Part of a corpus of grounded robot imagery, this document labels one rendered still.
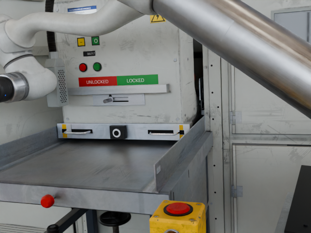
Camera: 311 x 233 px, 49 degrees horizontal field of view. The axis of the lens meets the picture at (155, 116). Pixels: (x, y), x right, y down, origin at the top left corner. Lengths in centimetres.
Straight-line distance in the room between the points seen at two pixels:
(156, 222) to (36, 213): 139
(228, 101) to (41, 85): 73
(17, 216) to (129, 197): 123
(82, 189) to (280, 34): 58
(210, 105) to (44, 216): 103
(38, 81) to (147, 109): 39
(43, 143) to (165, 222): 86
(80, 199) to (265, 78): 55
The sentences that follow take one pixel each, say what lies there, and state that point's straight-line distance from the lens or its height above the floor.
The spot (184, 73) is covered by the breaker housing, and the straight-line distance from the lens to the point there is 125.
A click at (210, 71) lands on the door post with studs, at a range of 141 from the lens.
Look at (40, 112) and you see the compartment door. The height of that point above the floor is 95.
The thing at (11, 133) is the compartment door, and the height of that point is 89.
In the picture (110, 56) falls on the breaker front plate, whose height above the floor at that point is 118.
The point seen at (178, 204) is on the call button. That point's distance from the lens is 60.
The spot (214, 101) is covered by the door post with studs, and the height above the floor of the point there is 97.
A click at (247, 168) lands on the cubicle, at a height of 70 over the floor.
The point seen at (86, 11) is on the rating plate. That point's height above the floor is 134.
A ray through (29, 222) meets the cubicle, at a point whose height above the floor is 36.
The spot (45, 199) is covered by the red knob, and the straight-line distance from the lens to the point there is 90.
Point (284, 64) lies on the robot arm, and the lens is 58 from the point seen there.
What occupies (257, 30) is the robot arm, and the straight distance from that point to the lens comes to 60.
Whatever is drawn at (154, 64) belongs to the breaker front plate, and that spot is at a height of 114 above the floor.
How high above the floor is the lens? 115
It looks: 9 degrees down
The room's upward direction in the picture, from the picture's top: 3 degrees counter-clockwise
